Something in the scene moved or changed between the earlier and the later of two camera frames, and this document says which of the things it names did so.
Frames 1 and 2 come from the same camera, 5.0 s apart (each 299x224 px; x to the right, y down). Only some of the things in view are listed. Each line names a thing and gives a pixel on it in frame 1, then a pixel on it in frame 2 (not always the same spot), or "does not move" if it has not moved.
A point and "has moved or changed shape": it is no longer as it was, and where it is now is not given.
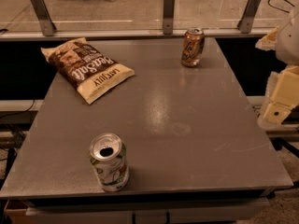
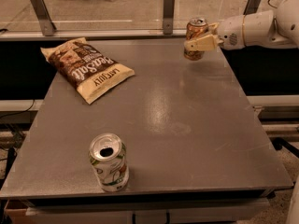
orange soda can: [192, 47] has moved or changed shape
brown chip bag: [89, 71] does not move
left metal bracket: [47, 24] does not move
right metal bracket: [246, 21] does not move
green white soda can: [108, 156] does not move
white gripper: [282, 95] -> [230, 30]
